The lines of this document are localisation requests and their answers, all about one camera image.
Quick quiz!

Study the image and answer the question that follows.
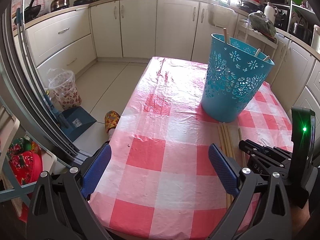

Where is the yellow patterned slipper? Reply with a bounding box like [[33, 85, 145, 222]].
[[104, 111, 120, 133]]

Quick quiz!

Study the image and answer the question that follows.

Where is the red floral bag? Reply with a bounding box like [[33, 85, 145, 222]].
[[7, 137, 43, 185]]

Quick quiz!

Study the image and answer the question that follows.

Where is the pink checkered tablecloth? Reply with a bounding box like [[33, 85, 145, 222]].
[[88, 56, 294, 240]]

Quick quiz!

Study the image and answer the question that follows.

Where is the black wok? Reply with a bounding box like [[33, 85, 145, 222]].
[[24, 0, 41, 23]]

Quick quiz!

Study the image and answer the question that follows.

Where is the white storage trolley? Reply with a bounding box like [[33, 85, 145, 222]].
[[234, 19, 279, 59]]

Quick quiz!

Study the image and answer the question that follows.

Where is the white thermos jug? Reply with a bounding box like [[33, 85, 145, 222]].
[[264, 2, 278, 24]]

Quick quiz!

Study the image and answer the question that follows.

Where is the green plastic bag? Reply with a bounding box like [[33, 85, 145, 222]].
[[248, 10, 276, 37]]

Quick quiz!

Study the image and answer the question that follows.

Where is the clear floral trash bin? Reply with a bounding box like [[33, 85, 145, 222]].
[[47, 68, 82, 110]]

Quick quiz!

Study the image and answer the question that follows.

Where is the steel kettle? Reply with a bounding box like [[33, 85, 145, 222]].
[[50, 0, 70, 12]]

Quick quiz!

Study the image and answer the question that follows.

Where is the blue perforated plastic bin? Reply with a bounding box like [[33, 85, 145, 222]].
[[201, 34, 274, 122]]

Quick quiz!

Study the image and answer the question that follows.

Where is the blue dustpan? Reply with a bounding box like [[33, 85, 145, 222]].
[[54, 106, 97, 142]]

